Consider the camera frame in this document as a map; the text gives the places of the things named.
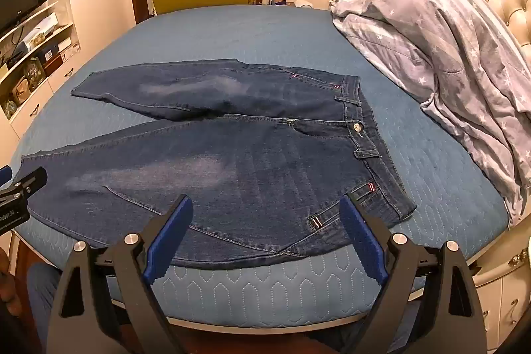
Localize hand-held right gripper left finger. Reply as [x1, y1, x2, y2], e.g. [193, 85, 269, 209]
[45, 194, 195, 354]

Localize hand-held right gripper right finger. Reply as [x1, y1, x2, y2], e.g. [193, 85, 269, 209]
[338, 192, 488, 354]

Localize blue denim pants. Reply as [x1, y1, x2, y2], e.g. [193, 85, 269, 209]
[21, 59, 417, 269]

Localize person's left hand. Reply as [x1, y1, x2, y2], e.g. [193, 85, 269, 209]
[0, 248, 22, 315]

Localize wrapped green ornament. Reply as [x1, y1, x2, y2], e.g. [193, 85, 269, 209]
[0, 99, 18, 121]

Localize wrapped tan ornament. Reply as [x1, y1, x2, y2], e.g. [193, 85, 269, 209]
[12, 82, 31, 106]

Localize wrapped golden ornament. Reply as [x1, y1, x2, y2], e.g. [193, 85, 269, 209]
[23, 59, 45, 91]

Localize maroon box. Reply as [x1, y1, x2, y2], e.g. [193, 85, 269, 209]
[43, 55, 75, 78]

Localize dark blue box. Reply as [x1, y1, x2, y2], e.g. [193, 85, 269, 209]
[35, 45, 59, 64]

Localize white carton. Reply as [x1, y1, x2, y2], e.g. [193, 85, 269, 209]
[58, 36, 79, 60]

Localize cream bedside table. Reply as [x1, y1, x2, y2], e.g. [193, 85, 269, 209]
[473, 236, 531, 351]

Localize long white box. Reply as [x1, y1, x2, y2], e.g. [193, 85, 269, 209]
[23, 12, 59, 47]

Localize grey star-print duvet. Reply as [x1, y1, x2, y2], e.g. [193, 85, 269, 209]
[330, 0, 531, 228]

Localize bed with blue quilted cover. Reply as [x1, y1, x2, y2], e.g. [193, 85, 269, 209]
[10, 3, 512, 330]

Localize black cable bundle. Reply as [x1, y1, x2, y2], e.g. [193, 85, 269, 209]
[2, 26, 26, 62]

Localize cream wall cabinet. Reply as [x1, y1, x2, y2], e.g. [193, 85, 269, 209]
[0, 0, 137, 140]

